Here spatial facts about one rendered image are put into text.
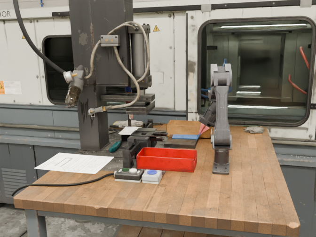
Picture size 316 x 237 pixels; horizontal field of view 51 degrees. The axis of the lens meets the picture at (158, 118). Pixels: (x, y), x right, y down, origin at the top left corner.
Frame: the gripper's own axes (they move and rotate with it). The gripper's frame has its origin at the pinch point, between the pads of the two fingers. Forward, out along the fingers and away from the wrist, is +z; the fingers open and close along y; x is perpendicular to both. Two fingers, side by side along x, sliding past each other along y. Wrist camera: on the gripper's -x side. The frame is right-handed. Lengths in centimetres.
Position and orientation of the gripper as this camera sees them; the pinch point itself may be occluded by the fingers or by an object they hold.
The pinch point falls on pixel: (199, 133)
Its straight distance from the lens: 180.1
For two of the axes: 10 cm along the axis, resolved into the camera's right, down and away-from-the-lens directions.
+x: -1.6, 2.3, -9.6
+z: -4.8, 8.3, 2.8
